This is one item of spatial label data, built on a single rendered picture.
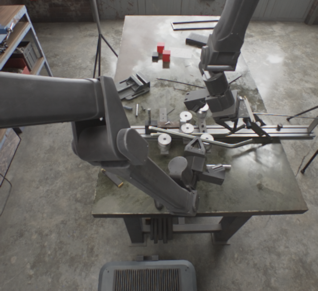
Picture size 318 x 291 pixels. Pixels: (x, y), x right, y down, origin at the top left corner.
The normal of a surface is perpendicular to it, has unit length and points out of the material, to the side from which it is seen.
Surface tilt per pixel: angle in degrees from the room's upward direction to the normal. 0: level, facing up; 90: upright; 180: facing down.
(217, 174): 0
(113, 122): 66
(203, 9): 90
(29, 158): 0
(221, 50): 104
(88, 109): 61
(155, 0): 90
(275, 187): 0
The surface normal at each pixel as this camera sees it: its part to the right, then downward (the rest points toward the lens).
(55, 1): 0.02, 0.78
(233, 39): 0.03, 0.91
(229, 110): -0.47, -0.65
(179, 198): 0.84, -0.07
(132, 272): 0.01, -0.62
